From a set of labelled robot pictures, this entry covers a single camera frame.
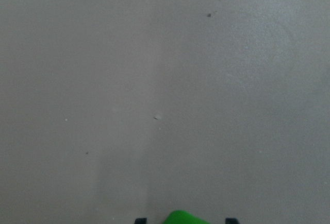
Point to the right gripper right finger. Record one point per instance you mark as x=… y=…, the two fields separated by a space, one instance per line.
x=231 y=221

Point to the green lime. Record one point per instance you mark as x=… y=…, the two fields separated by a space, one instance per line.
x=183 y=217

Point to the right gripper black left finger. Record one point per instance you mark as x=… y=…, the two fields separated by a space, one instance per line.
x=140 y=221

